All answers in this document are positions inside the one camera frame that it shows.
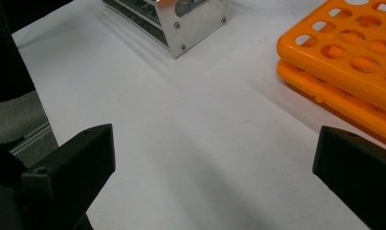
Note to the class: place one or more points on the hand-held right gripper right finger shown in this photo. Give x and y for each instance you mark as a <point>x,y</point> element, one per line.
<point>356,172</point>

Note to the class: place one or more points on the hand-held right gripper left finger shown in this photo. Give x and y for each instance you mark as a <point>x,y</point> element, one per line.
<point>69,172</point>

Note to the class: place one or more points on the orange test tube rack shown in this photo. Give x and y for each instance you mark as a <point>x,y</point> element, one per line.
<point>340,80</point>

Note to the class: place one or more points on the metal test tube rack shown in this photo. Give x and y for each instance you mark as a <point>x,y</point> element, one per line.
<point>197,28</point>

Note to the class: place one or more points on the aluminium floor rail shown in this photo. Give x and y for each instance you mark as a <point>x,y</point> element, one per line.
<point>34,139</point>

